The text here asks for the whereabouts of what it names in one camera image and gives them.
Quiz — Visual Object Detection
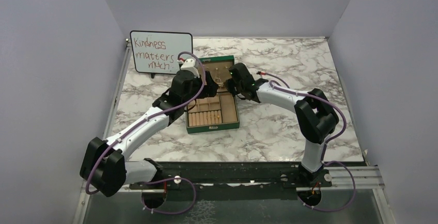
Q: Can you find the green jewelry box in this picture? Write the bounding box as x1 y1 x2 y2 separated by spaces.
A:
185 55 240 134

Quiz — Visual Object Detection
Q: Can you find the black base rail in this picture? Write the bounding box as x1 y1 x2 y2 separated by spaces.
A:
128 161 333 203

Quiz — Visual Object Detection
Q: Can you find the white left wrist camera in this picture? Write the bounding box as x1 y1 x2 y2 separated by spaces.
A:
178 57 199 77

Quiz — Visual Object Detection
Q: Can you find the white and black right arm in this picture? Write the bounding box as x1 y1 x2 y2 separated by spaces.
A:
225 62 339 186

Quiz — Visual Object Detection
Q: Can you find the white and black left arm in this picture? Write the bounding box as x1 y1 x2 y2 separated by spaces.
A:
80 70 218 197

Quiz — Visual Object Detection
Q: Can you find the whiteboard with red writing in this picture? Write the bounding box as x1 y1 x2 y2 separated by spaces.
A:
130 30 193 74

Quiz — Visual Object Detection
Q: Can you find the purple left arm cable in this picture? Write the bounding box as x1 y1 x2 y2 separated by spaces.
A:
85 51 208 216

